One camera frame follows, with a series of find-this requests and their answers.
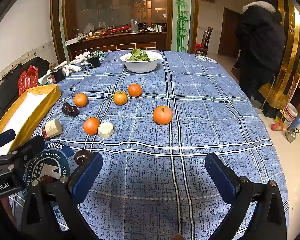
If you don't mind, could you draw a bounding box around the white glove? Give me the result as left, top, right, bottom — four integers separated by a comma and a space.
70, 51, 92, 65
62, 60, 83, 77

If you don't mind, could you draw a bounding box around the orange tangerine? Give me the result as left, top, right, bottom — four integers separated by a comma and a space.
128, 83, 142, 97
74, 93, 88, 107
83, 117, 101, 136
153, 106, 173, 125

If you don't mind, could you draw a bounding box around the yellow-edged white foam tray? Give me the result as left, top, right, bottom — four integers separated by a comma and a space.
0, 84, 62, 157

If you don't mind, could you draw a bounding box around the green lettuce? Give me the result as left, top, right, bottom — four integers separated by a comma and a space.
128, 48, 150, 62

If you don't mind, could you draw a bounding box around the blue plaid tablecloth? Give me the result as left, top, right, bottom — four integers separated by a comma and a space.
9, 50, 290, 240

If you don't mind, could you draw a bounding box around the wooden framed glass partition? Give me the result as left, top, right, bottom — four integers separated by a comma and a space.
51, 0, 199, 60

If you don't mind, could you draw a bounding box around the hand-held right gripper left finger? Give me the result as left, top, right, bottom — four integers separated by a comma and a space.
20, 151, 103, 240

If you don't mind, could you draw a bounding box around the long red item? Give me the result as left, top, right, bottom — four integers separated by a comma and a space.
107, 26, 130, 34

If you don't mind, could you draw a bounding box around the broom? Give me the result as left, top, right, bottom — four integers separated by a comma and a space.
271, 77, 298, 132

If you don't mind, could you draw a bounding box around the pale sugarcane chunk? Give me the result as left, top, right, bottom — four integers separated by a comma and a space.
98, 122, 114, 139

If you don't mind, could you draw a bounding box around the red plastic bag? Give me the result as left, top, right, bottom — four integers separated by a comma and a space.
17, 65, 39, 96

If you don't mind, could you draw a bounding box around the black jar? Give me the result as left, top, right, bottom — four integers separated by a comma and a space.
49, 64, 65, 83

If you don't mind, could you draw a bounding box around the brown wooden door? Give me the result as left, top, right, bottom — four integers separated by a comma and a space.
218, 7, 243, 58

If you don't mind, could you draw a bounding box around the metal kettle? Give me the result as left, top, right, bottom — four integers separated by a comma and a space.
285, 128, 300, 143

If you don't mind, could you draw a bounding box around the twine cube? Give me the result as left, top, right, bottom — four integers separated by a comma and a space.
45, 119, 63, 138

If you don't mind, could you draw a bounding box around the white bucket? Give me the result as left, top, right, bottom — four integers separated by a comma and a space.
285, 104, 298, 123

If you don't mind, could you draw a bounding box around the white bowl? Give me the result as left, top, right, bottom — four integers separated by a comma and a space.
120, 51, 163, 73

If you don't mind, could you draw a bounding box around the mint green glove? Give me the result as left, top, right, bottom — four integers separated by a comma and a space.
37, 69, 56, 85

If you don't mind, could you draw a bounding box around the yellowish tangerine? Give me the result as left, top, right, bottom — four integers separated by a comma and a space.
113, 91, 128, 105

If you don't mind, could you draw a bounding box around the wooden chair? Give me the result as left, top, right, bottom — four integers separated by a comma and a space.
195, 27, 214, 57

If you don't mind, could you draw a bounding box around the black leather sofa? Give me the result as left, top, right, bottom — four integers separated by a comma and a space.
0, 57, 57, 135

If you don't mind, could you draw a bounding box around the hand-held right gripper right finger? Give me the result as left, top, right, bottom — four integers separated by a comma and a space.
194, 152, 288, 240

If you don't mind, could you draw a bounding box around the wooden cabinet counter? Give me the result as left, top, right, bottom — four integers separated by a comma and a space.
65, 31, 168, 60

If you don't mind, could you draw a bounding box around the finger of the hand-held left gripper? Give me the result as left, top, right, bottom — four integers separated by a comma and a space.
0, 129, 16, 153
7, 135, 45, 170

